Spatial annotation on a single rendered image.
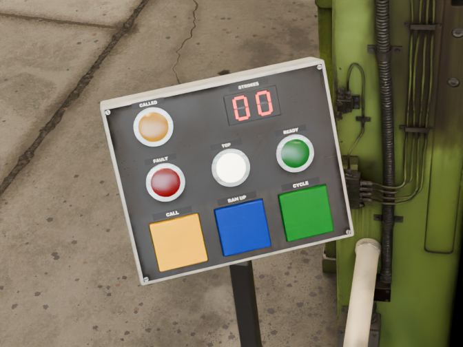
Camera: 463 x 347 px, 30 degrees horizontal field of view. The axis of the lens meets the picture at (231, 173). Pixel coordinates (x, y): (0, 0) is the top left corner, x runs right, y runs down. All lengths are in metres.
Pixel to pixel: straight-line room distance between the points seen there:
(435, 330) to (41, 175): 1.59
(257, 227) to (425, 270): 0.61
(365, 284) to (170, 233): 0.54
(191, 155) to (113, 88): 2.12
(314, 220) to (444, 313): 0.68
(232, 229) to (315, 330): 1.17
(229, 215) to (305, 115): 0.19
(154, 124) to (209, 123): 0.08
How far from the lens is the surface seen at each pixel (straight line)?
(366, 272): 1.73
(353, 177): 1.64
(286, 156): 1.30
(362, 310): 1.67
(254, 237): 1.32
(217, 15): 3.72
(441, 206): 1.72
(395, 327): 2.00
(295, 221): 1.32
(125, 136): 1.27
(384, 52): 1.46
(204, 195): 1.30
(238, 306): 1.64
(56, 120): 3.30
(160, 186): 1.29
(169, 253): 1.31
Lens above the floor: 1.95
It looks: 42 degrees down
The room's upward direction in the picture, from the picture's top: 7 degrees counter-clockwise
